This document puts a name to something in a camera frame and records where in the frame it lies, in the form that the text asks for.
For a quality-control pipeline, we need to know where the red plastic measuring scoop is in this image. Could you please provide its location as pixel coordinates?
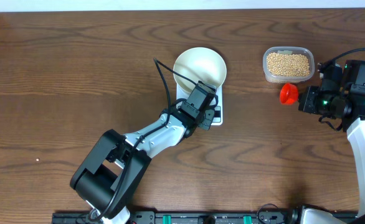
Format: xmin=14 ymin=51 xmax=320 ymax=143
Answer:
xmin=280 ymin=83 xmax=298 ymax=105

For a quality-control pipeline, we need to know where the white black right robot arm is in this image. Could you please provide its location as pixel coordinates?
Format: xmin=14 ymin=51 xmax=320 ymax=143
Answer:
xmin=298 ymin=60 xmax=365 ymax=223

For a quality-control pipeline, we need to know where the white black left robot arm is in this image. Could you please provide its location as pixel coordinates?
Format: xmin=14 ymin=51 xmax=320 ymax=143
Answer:
xmin=70 ymin=82 xmax=218 ymax=223

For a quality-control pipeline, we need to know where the white digital kitchen scale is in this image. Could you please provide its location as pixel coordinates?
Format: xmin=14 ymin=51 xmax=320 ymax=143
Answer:
xmin=176 ymin=84 xmax=224 ymax=126

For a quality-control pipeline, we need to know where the cream round bowl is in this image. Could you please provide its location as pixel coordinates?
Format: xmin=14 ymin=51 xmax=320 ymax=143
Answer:
xmin=173 ymin=47 xmax=227 ymax=98

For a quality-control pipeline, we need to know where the clear container of soybeans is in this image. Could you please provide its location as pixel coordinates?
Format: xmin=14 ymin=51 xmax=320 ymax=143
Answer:
xmin=263 ymin=47 xmax=315 ymax=83

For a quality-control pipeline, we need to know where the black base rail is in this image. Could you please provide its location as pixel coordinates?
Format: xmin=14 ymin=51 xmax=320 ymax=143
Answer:
xmin=51 ymin=203 xmax=358 ymax=224

